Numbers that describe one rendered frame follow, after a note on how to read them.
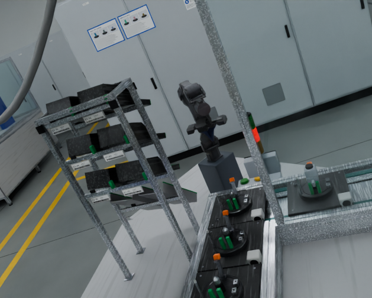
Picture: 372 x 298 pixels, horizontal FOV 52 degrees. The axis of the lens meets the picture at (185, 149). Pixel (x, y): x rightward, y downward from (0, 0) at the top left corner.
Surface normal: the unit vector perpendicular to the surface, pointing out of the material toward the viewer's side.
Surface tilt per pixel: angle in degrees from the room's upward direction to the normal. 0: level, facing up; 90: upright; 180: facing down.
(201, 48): 90
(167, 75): 90
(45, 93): 90
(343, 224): 90
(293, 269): 0
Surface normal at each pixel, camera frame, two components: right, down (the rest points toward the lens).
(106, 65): -0.06, 0.41
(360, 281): -0.37, -0.85
